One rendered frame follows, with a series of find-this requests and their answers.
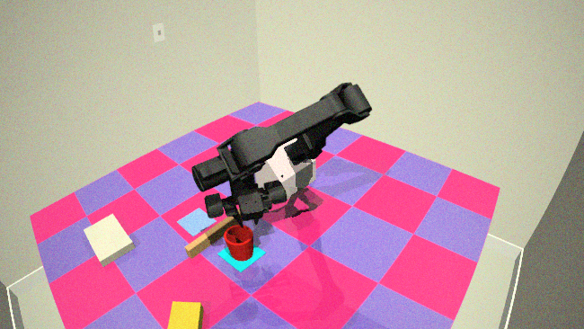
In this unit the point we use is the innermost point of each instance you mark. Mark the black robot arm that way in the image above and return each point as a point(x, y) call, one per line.
point(250, 148)

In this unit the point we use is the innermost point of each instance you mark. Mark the tan wooden bar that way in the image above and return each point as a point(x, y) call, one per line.
point(210, 237)

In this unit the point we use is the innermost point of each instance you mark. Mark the yellow rectangular block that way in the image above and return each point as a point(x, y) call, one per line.
point(186, 315)

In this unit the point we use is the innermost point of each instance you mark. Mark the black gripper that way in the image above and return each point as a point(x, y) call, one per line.
point(214, 204)

